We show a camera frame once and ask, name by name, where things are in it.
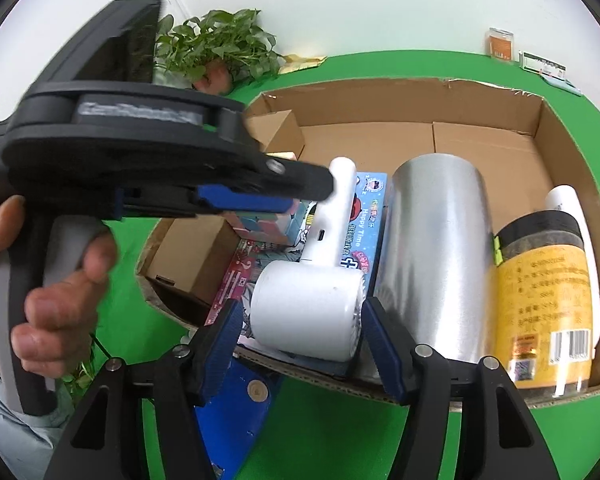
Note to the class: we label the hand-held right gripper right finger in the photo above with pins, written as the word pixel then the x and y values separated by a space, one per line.
pixel 380 345

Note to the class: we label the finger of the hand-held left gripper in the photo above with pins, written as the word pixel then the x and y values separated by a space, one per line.
pixel 305 182
pixel 240 202

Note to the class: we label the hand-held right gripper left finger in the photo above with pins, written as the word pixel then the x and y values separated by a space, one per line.
pixel 225 340

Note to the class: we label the puzzle cube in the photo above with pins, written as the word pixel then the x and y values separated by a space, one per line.
pixel 265 225

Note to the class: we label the white handheld fan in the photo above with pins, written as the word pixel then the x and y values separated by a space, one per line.
pixel 305 305

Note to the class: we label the silver metal can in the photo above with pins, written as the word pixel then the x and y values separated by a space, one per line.
pixel 435 260

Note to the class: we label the yellow label tea jar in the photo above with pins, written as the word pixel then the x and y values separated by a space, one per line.
pixel 545 300

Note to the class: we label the white plastic bottle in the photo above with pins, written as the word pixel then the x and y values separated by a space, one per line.
pixel 562 200

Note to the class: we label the person's left forearm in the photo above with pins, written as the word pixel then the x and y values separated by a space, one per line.
pixel 10 425

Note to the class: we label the person's left hand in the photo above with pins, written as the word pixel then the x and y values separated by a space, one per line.
pixel 55 325

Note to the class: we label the small brown cardboard box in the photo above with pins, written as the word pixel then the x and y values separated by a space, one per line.
pixel 195 250

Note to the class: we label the colourful picture book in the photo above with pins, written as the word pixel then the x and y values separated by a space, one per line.
pixel 362 220

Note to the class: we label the yellow packet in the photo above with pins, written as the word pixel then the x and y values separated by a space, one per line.
pixel 305 62

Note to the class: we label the green potted plant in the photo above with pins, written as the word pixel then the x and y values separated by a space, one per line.
pixel 215 45

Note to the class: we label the white sign card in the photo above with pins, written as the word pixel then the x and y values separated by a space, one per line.
pixel 542 64

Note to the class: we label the teal flat card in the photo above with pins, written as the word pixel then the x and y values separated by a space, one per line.
pixel 565 85

